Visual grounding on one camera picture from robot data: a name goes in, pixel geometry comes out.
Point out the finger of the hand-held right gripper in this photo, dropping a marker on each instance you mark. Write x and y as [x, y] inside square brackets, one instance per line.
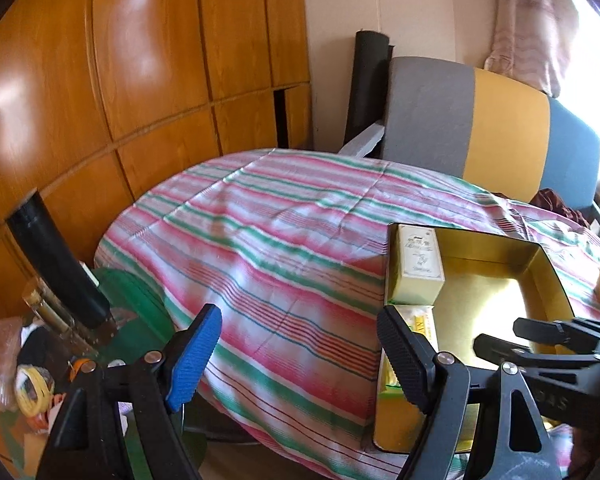
[545, 331]
[495, 347]

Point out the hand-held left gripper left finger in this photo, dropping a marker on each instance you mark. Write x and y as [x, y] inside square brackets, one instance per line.
[195, 355]

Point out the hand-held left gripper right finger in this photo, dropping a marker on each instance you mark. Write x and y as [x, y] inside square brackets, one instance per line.
[405, 360]

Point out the gold tin box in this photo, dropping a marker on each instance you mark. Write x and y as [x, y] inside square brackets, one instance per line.
[490, 300]

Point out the yellow packet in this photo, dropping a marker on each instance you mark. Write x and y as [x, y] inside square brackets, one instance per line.
[422, 322]

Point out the green round stool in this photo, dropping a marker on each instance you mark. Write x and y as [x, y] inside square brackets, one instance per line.
[140, 305]

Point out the small cream box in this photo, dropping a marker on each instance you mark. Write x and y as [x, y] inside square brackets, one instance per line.
[420, 260]

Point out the striped tablecloth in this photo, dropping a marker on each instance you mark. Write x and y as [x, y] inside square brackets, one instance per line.
[280, 260]

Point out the dark red cloth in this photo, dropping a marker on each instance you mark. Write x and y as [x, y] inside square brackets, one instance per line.
[555, 202]

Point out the brass metal stand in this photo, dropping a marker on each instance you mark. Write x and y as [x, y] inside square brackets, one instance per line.
[55, 315]

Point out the yellow tape roll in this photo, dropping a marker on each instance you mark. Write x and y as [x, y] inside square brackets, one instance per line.
[30, 390]

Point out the black tube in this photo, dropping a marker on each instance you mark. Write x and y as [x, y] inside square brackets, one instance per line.
[50, 260]

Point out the clear plastic bag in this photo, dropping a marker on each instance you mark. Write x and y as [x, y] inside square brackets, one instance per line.
[0, 360]

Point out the grey yellow blue chair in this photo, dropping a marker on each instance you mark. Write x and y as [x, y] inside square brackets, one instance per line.
[505, 130]

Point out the white foam sheet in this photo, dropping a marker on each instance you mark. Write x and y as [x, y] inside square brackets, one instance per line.
[362, 141]

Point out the black rolled mat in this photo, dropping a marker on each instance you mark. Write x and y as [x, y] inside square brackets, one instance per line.
[367, 85]

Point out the wooden wardrobe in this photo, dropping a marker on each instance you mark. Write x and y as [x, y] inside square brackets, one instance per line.
[145, 60]

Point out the pink patterned curtain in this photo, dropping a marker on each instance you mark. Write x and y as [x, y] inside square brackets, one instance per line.
[525, 20]

